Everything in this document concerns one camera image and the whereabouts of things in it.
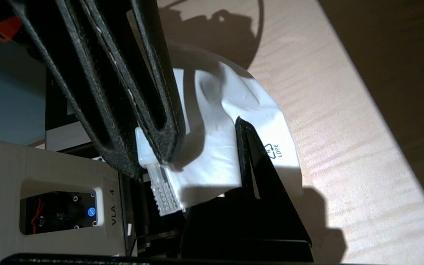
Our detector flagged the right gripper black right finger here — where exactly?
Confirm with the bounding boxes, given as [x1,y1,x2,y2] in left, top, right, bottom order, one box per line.
[234,118,312,262]

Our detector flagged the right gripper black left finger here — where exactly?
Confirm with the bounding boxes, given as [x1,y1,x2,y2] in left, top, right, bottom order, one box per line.
[181,190,242,258]

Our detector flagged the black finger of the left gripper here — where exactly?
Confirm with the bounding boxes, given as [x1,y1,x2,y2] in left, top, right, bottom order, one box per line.
[9,0,150,177]
[87,0,187,164]

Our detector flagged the white zip pouch blue horse print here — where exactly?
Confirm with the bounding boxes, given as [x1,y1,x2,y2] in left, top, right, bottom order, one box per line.
[135,55,304,216]

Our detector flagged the grey robot base chassis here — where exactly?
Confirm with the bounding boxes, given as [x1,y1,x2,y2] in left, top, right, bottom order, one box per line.
[0,121,183,258]

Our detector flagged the black robot torso column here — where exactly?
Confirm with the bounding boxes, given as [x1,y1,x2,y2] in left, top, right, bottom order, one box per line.
[45,66,98,151]

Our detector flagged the orange robot torso panel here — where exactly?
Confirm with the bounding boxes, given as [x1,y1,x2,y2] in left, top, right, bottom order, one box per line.
[0,17,24,43]

